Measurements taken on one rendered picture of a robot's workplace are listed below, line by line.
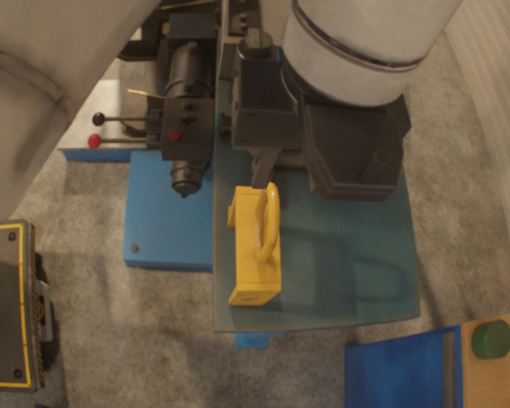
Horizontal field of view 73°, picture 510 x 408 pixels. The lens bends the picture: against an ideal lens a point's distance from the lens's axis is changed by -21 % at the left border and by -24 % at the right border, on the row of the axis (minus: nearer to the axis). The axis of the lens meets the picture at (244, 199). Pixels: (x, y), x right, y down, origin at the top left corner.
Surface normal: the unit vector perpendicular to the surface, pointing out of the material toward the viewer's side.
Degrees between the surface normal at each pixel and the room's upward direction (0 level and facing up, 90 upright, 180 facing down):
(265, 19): 0
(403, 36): 91
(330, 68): 89
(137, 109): 0
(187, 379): 0
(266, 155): 90
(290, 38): 90
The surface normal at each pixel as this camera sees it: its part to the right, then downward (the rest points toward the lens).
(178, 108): 0.12, -0.37
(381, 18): -0.22, 0.89
